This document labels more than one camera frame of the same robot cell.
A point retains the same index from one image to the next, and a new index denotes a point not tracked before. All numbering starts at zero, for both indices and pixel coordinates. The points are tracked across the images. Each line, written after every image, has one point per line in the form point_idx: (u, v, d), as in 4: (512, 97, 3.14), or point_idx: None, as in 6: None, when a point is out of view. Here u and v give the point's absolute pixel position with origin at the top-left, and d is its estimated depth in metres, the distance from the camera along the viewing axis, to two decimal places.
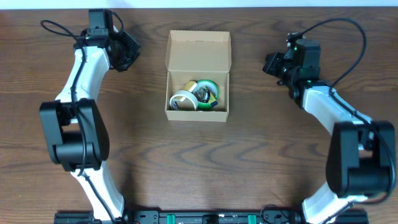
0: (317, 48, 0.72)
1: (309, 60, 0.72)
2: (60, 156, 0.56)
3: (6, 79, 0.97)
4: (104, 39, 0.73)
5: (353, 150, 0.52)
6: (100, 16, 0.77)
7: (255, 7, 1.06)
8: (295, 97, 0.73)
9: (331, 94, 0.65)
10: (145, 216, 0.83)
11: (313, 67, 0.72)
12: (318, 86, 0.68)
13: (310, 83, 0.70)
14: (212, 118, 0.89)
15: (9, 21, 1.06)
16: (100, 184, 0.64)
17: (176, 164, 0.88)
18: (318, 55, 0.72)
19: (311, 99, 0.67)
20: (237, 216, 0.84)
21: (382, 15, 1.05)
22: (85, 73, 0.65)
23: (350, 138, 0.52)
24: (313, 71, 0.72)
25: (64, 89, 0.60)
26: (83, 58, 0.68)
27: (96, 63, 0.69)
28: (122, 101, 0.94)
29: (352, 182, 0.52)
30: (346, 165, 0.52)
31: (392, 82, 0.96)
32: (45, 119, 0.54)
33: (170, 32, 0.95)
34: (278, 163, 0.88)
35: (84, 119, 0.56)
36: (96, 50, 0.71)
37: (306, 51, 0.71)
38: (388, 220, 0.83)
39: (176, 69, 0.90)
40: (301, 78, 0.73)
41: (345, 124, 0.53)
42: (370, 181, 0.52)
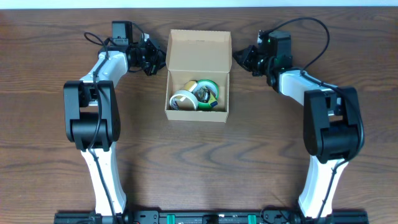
0: (288, 38, 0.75)
1: (282, 50, 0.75)
2: (74, 134, 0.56)
3: (7, 80, 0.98)
4: (124, 48, 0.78)
5: (323, 115, 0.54)
6: (122, 27, 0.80)
7: (255, 6, 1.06)
8: (273, 85, 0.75)
9: (301, 74, 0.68)
10: (145, 216, 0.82)
11: (286, 56, 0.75)
12: (290, 70, 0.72)
13: (283, 69, 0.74)
14: (212, 118, 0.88)
15: (11, 22, 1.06)
16: (107, 172, 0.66)
17: (176, 164, 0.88)
18: (290, 45, 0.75)
19: (286, 81, 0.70)
20: (237, 216, 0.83)
21: (383, 15, 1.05)
22: (107, 66, 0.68)
23: (319, 102, 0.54)
24: (286, 60, 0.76)
25: (87, 74, 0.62)
26: (106, 56, 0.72)
27: (117, 63, 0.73)
28: (124, 101, 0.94)
29: (326, 143, 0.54)
30: (319, 127, 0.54)
31: (393, 82, 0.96)
32: (67, 96, 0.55)
33: (171, 31, 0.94)
34: (278, 163, 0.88)
35: (104, 96, 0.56)
36: (117, 54, 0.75)
37: (278, 42, 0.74)
38: (389, 220, 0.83)
39: (175, 67, 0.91)
40: (277, 66, 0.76)
41: (314, 91, 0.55)
42: (343, 140, 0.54)
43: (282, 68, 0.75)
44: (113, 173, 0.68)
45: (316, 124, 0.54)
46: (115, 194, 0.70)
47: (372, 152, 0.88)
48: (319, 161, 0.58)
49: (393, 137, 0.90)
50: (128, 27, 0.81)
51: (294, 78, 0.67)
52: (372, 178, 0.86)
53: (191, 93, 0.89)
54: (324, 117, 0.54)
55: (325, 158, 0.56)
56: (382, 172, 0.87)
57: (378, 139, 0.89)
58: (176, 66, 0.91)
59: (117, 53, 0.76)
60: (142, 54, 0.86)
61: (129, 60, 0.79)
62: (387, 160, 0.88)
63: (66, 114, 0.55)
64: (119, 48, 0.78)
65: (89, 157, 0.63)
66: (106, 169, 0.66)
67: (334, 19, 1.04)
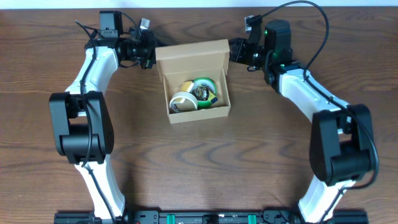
0: (287, 31, 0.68)
1: (280, 45, 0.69)
2: (65, 147, 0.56)
3: (7, 79, 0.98)
4: (113, 40, 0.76)
5: (334, 140, 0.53)
6: (111, 17, 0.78)
7: (255, 6, 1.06)
8: (272, 84, 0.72)
9: (305, 79, 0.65)
10: (144, 216, 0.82)
11: (285, 51, 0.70)
12: (293, 68, 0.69)
13: (284, 66, 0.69)
14: (212, 114, 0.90)
15: (10, 22, 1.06)
16: (104, 182, 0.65)
17: (176, 164, 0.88)
18: (289, 38, 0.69)
19: (289, 85, 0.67)
20: (237, 216, 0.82)
21: (382, 15, 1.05)
22: (94, 70, 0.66)
23: (329, 127, 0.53)
24: (285, 55, 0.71)
25: (74, 82, 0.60)
26: (94, 55, 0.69)
27: (104, 62, 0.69)
28: (124, 101, 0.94)
29: (336, 168, 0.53)
30: (329, 153, 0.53)
31: (392, 81, 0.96)
32: (54, 111, 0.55)
33: (157, 50, 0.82)
34: (278, 163, 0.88)
35: (92, 110, 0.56)
36: (106, 51, 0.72)
37: (276, 36, 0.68)
38: (390, 219, 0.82)
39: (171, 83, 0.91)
40: (275, 62, 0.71)
41: (323, 112, 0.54)
42: (354, 164, 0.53)
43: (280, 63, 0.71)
44: (111, 182, 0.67)
45: (326, 150, 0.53)
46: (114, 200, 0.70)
47: None
48: (328, 185, 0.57)
49: (394, 137, 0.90)
50: (117, 17, 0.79)
51: (296, 84, 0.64)
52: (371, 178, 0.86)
53: (189, 93, 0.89)
54: (334, 142, 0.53)
55: (335, 182, 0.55)
56: (382, 172, 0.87)
57: (377, 139, 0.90)
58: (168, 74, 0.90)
59: (106, 48, 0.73)
60: (132, 46, 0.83)
61: (118, 53, 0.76)
62: (387, 159, 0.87)
63: (55, 129, 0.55)
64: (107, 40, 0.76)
65: (84, 170, 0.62)
66: (102, 180, 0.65)
67: (334, 19, 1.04)
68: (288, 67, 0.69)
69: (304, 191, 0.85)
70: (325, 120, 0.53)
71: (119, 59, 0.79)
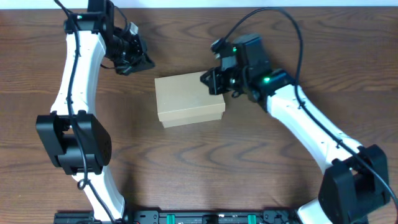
0: (256, 41, 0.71)
1: (253, 56, 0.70)
2: (61, 162, 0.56)
3: (7, 79, 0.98)
4: (97, 18, 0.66)
5: (351, 195, 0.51)
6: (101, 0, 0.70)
7: (256, 6, 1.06)
8: (258, 100, 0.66)
9: (302, 106, 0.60)
10: (145, 216, 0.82)
11: (261, 62, 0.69)
12: (282, 87, 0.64)
13: (268, 81, 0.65)
14: (207, 116, 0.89)
15: (10, 22, 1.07)
16: (102, 191, 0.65)
17: (176, 164, 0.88)
18: (260, 48, 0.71)
19: (280, 111, 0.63)
20: (237, 216, 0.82)
21: (382, 15, 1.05)
22: (81, 73, 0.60)
23: (346, 184, 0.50)
24: (263, 66, 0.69)
25: (60, 98, 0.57)
26: (76, 51, 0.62)
27: (90, 60, 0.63)
28: (123, 101, 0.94)
29: (352, 218, 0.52)
30: (347, 208, 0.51)
31: (392, 82, 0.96)
32: (43, 133, 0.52)
33: (155, 79, 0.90)
34: (278, 163, 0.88)
35: (83, 134, 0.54)
36: (91, 43, 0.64)
37: (245, 48, 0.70)
38: (390, 220, 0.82)
39: (164, 93, 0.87)
40: (254, 76, 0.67)
41: (337, 168, 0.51)
42: (369, 205, 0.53)
43: (260, 75, 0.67)
44: (107, 187, 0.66)
45: (343, 205, 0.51)
46: (113, 206, 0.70)
47: None
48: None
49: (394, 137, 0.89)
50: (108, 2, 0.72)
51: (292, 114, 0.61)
52: None
53: None
54: (351, 195, 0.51)
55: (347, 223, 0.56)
56: None
57: (378, 138, 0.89)
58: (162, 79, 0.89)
59: (91, 38, 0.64)
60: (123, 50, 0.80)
61: (104, 31, 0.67)
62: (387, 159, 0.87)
63: (48, 149, 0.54)
64: (89, 18, 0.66)
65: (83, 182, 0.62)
66: (101, 189, 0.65)
67: (334, 19, 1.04)
68: (274, 81, 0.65)
69: (303, 191, 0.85)
70: (340, 176, 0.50)
71: (107, 41, 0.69)
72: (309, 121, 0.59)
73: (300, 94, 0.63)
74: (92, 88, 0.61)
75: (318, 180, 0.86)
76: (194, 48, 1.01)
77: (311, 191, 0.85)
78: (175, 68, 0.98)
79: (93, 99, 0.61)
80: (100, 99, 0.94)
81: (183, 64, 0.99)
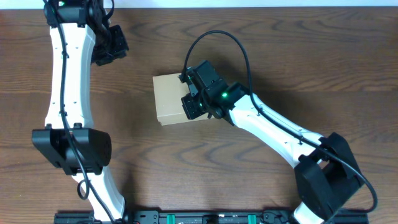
0: (205, 64, 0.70)
1: (206, 79, 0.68)
2: (62, 165, 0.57)
3: (6, 80, 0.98)
4: (84, 6, 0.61)
5: (324, 185, 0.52)
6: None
7: (256, 6, 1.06)
8: (221, 116, 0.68)
9: (260, 111, 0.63)
10: (145, 216, 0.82)
11: (215, 81, 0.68)
12: (239, 99, 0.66)
13: (227, 98, 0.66)
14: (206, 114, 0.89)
15: (10, 22, 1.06)
16: (102, 190, 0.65)
17: (176, 164, 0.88)
18: (210, 69, 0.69)
19: (244, 121, 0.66)
20: (237, 216, 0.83)
21: (382, 15, 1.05)
22: (71, 76, 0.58)
23: (317, 176, 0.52)
24: (219, 84, 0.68)
25: (52, 110, 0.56)
26: (64, 52, 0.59)
27: (79, 59, 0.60)
28: (122, 101, 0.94)
29: (332, 206, 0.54)
30: (324, 198, 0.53)
31: (392, 82, 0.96)
32: (40, 145, 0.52)
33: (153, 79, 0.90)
34: (278, 163, 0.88)
35: (79, 145, 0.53)
36: (78, 39, 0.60)
37: (197, 73, 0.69)
38: (390, 219, 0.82)
39: (162, 93, 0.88)
40: (214, 95, 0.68)
41: (303, 162, 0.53)
42: (344, 190, 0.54)
43: (219, 93, 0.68)
44: (107, 187, 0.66)
45: (321, 196, 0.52)
46: (113, 206, 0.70)
47: (372, 152, 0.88)
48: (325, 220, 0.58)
49: (393, 137, 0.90)
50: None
51: (254, 121, 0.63)
52: (372, 178, 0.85)
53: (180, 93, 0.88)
54: (324, 184, 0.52)
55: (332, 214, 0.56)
56: (382, 172, 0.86)
57: (377, 138, 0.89)
58: (161, 78, 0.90)
59: (77, 33, 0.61)
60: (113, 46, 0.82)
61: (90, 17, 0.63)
62: (386, 159, 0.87)
63: (49, 157, 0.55)
64: (73, 3, 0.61)
65: (83, 182, 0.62)
66: (101, 188, 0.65)
67: (334, 19, 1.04)
68: (233, 96, 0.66)
69: None
70: (310, 171, 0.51)
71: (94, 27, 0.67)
72: (270, 127, 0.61)
73: (257, 100, 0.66)
74: (85, 90, 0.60)
75: None
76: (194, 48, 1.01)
77: None
78: (175, 68, 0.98)
79: (87, 102, 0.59)
80: (100, 99, 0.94)
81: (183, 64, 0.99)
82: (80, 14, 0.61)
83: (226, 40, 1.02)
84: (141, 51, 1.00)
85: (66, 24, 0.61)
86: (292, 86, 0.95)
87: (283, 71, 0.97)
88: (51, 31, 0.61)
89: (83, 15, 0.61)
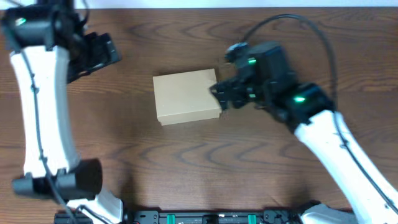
0: (269, 54, 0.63)
1: (275, 68, 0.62)
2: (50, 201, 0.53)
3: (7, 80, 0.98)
4: (49, 23, 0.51)
5: None
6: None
7: (256, 7, 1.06)
8: (286, 119, 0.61)
9: (344, 145, 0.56)
10: (145, 216, 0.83)
11: (286, 74, 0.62)
12: (318, 112, 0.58)
13: (298, 104, 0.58)
14: (206, 114, 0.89)
15: None
16: (96, 208, 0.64)
17: (176, 164, 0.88)
18: (282, 58, 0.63)
19: (318, 145, 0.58)
20: (237, 216, 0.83)
21: (382, 15, 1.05)
22: (45, 112, 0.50)
23: None
24: (288, 79, 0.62)
25: (30, 155, 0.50)
26: (34, 85, 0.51)
27: (51, 89, 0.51)
28: (122, 101, 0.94)
29: None
30: None
31: (392, 83, 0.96)
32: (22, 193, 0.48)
33: (155, 78, 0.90)
34: (278, 163, 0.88)
35: (64, 191, 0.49)
36: (48, 65, 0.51)
37: (267, 58, 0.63)
38: None
39: (163, 93, 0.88)
40: (282, 92, 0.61)
41: None
42: None
43: (286, 91, 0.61)
44: (102, 204, 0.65)
45: None
46: (111, 215, 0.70)
47: (371, 152, 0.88)
48: None
49: (394, 137, 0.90)
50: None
51: (333, 154, 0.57)
52: None
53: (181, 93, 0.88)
54: None
55: None
56: (382, 172, 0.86)
57: (377, 139, 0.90)
58: (161, 78, 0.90)
59: (46, 58, 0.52)
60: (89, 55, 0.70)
61: (58, 31, 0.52)
62: (386, 160, 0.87)
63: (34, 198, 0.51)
64: (36, 18, 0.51)
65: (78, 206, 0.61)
66: (96, 207, 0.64)
67: (334, 20, 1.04)
68: (308, 101, 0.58)
69: (303, 192, 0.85)
70: None
71: (61, 40, 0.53)
72: (352, 168, 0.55)
73: (341, 122, 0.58)
74: (67, 124, 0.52)
75: (317, 180, 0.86)
76: (194, 49, 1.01)
77: (310, 191, 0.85)
78: (175, 69, 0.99)
79: (71, 139, 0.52)
80: (100, 99, 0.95)
81: (183, 65, 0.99)
82: (45, 33, 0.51)
83: (226, 40, 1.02)
84: (142, 51, 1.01)
85: (29, 49, 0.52)
86: None
87: None
88: (12, 58, 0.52)
89: (50, 35, 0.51)
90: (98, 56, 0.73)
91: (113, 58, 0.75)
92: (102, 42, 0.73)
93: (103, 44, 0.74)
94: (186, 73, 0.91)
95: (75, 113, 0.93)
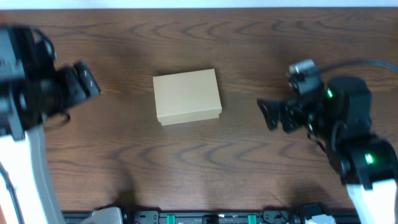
0: (353, 102, 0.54)
1: (354, 114, 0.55)
2: None
3: None
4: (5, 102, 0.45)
5: None
6: (7, 43, 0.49)
7: (255, 6, 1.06)
8: (346, 172, 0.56)
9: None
10: (145, 216, 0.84)
11: (362, 122, 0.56)
12: (384, 179, 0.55)
13: (368, 163, 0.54)
14: (205, 115, 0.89)
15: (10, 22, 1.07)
16: None
17: (176, 164, 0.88)
18: (367, 104, 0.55)
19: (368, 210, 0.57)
20: (237, 216, 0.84)
21: (382, 15, 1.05)
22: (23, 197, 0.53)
23: None
24: (364, 127, 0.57)
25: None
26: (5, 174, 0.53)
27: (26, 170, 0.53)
28: (122, 102, 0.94)
29: None
30: None
31: (392, 83, 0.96)
32: None
33: (155, 78, 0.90)
34: (278, 163, 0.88)
35: None
36: (23, 158, 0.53)
37: (351, 101, 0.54)
38: None
39: (163, 93, 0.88)
40: (347, 139, 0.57)
41: None
42: None
43: (354, 140, 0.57)
44: None
45: None
46: None
47: None
48: None
49: (393, 137, 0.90)
50: (13, 38, 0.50)
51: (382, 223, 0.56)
52: None
53: (181, 93, 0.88)
54: None
55: None
56: None
57: None
58: (161, 78, 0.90)
59: (19, 149, 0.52)
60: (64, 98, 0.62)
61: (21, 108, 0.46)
62: None
63: None
64: None
65: None
66: None
67: (334, 19, 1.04)
68: (377, 163, 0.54)
69: (302, 192, 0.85)
70: None
71: (33, 116, 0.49)
72: None
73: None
74: (48, 203, 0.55)
75: (317, 180, 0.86)
76: (194, 48, 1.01)
77: (310, 191, 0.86)
78: (175, 69, 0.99)
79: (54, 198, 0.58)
80: (100, 99, 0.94)
81: (183, 64, 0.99)
82: (4, 117, 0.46)
83: (226, 40, 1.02)
84: (142, 51, 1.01)
85: None
86: None
87: (283, 71, 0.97)
88: None
89: (11, 120, 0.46)
90: (73, 94, 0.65)
91: (93, 94, 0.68)
92: (79, 76, 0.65)
93: (79, 77, 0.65)
94: (186, 73, 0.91)
95: (75, 113, 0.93)
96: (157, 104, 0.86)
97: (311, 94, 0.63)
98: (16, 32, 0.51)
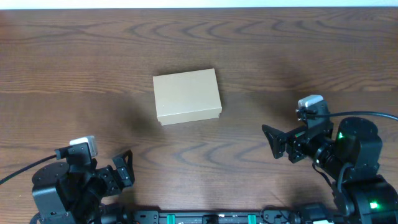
0: (364, 148, 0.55)
1: (362, 158, 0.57)
2: None
3: (6, 79, 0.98)
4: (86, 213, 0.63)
5: None
6: (56, 200, 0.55)
7: (255, 7, 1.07)
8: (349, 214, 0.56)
9: None
10: (145, 216, 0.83)
11: (368, 167, 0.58)
12: None
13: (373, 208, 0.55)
14: (206, 114, 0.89)
15: (10, 22, 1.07)
16: None
17: (176, 164, 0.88)
18: (377, 152, 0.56)
19: None
20: (237, 216, 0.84)
21: (382, 15, 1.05)
22: None
23: None
24: (370, 171, 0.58)
25: None
26: None
27: None
28: (122, 102, 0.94)
29: None
30: None
31: (393, 82, 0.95)
32: None
33: (154, 78, 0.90)
34: (278, 163, 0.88)
35: None
36: None
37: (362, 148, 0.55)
38: None
39: (163, 93, 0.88)
40: (353, 180, 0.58)
41: None
42: None
43: (360, 183, 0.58)
44: None
45: None
46: None
47: None
48: None
49: (393, 137, 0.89)
50: (60, 191, 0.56)
51: None
52: None
53: (181, 92, 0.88)
54: None
55: None
56: (382, 172, 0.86)
57: None
58: (161, 78, 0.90)
59: None
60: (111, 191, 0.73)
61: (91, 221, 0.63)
62: (386, 160, 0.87)
63: None
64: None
65: None
66: None
67: (334, 19, 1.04)
68: (380, 208, 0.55)
69: (303, 192, 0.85)
70: None
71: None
72: None
73: None
74: None
75: (317, 180, 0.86)
76: (194, 48, 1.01)
77: (310, 190, 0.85)
78: (175, 68, 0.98)
79: None
80: (101, 99, 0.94)
81: (183, 64, 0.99)
82: None
83: (226, 40, 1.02)
84: (141, 51, 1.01)
85: None
86: (293, 86, 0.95)
87: (283, 71, 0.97)
88: None
89: None
90: (113, 189, 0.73)
91: (128, 184, 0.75)
92: (114, 172, 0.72)
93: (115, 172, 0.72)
94: (186, 73, 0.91)
95: (75, 113, 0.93)
96: (157, 103, 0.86)
97: (316, 129, 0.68)
98: (61, 185, 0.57)
